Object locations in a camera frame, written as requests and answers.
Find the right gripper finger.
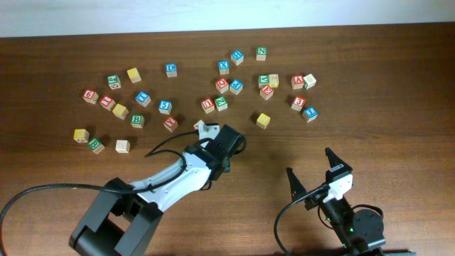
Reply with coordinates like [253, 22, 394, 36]
[286, 167, 307, 202]
[325, 147, 343, 171]

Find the yellow S block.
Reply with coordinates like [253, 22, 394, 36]
[112, 104, 129, 119]
[256, 113, 271, 129]

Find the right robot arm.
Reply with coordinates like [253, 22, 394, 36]
[279, 148, 386, 255]

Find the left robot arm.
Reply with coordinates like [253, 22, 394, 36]
[69, 124, 246, 255]

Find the white leaf picture block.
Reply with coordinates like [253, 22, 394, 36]
[193, 120, 205, 131]

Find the green Z letter block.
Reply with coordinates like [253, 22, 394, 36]
[215, 97, 228, 111]

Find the red U letter block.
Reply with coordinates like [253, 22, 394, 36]
[201, 98, 215, 114]

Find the blue 1 number block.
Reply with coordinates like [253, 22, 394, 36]
[302, 107, 318, 122]

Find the blue P letter block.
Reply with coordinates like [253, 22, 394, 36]
[230, 79, 243, 95]

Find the red Q letter block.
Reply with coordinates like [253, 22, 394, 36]
[215, 78, 230, 94]

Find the red Y letter block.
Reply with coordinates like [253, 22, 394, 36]
[164, 116, 178, 132]

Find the red E letter block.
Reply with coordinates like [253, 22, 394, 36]
[259, 85, 274, 100]

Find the red 3 number block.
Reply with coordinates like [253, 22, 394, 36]
[291, 96, 306, 112]

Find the green V letter block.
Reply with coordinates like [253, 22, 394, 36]
[258, 75, 269, 88]

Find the blue 5 number block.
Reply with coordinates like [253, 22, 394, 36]
[159, 100, 172, 114]

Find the yellow edged natural block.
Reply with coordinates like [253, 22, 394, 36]
[268, 74, 279, 88]

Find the blue X letter block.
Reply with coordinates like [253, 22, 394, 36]
[218, 60, 230, 75]

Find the blue H letter block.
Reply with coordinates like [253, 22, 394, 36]
[231, 50, 245, 65]

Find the white picture block right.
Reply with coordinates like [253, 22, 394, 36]
[304, 74, 316, 90]

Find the red A letter block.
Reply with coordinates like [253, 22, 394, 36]
[291, 74, 305, 90]

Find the blue D letter block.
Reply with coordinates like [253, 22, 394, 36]
[165, 63, 177, 78]

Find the green B letter block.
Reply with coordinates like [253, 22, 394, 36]
[130, 114, 145, 129]

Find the green N letter block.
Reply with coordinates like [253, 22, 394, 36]
[256, 47, 267, 61]

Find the blue T letter block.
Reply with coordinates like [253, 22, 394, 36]
[135, 91, 151, 107]

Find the natural picture block left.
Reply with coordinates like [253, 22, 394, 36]
[115, 140, 131, 154]

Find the plain yellow top block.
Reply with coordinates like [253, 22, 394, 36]
[127, 68, 141, 83]

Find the red I letter block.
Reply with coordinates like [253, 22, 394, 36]
[100, 96, 116, 111]

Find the green J letter block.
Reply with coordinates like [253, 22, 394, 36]
[107, 75, 121, 90]

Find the green E letter block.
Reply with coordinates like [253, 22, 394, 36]
[87, 138, 105, 154]

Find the red 6 number block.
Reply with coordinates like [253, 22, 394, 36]
[82, 90, 99, 104]

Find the yellow W letter block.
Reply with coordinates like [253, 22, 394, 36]
[73, 129, 90, 143]

